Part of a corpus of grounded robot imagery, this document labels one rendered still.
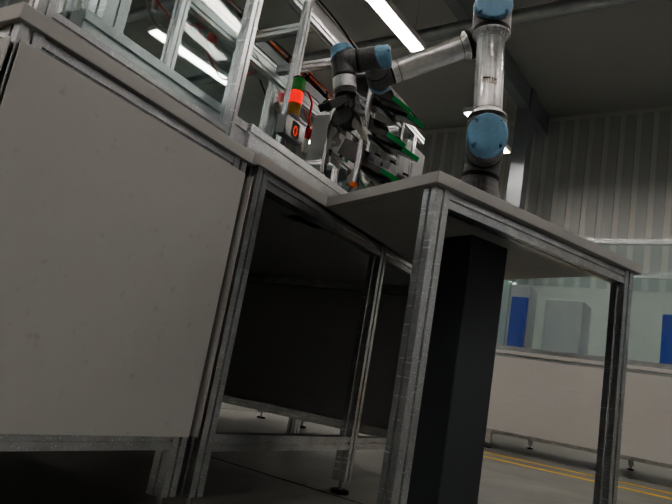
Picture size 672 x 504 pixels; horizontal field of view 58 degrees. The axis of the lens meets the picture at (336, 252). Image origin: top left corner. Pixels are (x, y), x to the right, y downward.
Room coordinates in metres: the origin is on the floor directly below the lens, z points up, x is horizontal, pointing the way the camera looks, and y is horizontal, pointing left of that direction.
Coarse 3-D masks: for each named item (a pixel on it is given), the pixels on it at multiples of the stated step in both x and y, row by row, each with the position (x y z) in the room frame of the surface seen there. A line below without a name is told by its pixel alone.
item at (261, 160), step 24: (264, 168) 1.46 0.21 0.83; (312, 192) 1.65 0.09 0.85; (264, 216) 1.96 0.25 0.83; (288, 216) 1.90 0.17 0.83; (336, 216) 1.80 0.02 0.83; (264, 240) 2.34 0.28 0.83; (288, 240) 2.26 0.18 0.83; (312, 240) 2.19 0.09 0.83; (336, 240) 2.12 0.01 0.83; (264, 264) 2.91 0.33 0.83; (288, 264) 2.79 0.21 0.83; (312, 264) 2.68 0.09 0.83; (336, 264) 2.58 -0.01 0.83; (360, 264) 2.48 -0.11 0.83
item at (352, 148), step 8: (344, 144) 2.50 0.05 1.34; (352, 144) 2.46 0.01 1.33; (344, 152) 2.49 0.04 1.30; (352, 152) 2.46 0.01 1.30; (368, 152) 2.57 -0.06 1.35; (352, 160) 2.46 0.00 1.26; (368, 168) 2.42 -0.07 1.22; (376, 168) 2.36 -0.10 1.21; (384, 176) 2.38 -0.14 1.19; (392, 176) 2.40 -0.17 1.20
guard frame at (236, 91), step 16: (32, 0) 0.97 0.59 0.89; (48, 0) 0.98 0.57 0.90; (256, 0) 1.39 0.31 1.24; (48, 16) 0.98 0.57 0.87; (256, 16) 1.40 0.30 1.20; (80, 32) 1.03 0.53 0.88; (96, 48) 1.07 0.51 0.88; (240, 48) 1.39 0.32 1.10; (128, 64) 1.13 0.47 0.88; (240, 64) 1.38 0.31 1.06; (144, 80) 1.17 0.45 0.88; (240, 80) 1.40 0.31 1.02; (176, 96) 1.24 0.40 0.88; (240, 96) 1.40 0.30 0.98; (224, 128) 1.38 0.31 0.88
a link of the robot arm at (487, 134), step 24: (480, 0) 1.65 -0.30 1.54; (504, 0) 1.63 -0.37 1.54; (480, 24) 1.67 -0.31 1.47; (504, 24) 1.65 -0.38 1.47; (480, 48) 1.68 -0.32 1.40; (504, 48) 1.68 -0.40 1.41; (480, 72) 1.68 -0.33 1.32; (480, 96) 1.67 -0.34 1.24; (480, 120) 1.64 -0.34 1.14; (504, 120) 1.66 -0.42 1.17; (480, 144) 1.64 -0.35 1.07; (504, 144) 1.65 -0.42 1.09
